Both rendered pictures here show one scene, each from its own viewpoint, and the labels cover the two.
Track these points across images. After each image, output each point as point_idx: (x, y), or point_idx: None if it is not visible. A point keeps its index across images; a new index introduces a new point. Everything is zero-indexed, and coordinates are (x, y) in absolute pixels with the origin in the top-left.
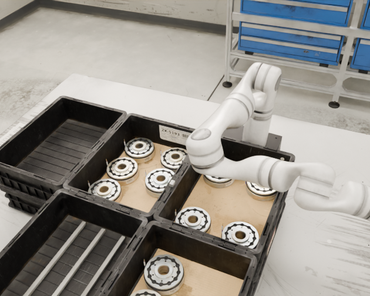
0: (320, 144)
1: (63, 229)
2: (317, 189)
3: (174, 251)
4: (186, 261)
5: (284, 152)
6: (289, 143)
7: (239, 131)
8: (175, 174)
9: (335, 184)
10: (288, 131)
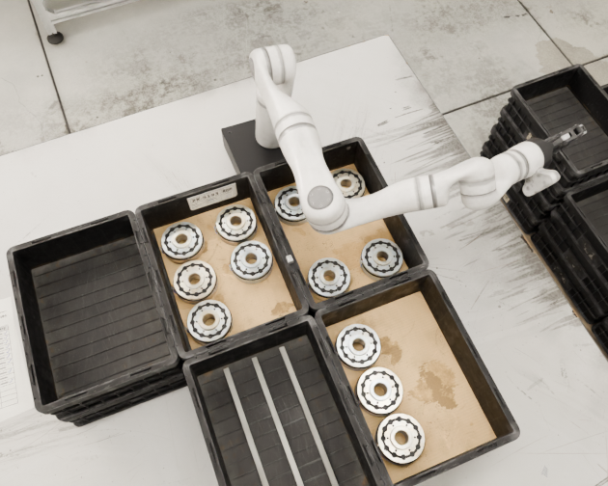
0: (319, 89)
1: (212, 394)
2: (490, 187)
3: (341, 318)
4: (357, 317)
5: (348, 140)
6: None
7: (244, 133)
8: (279, 247)
9: (371, 127)
10: None
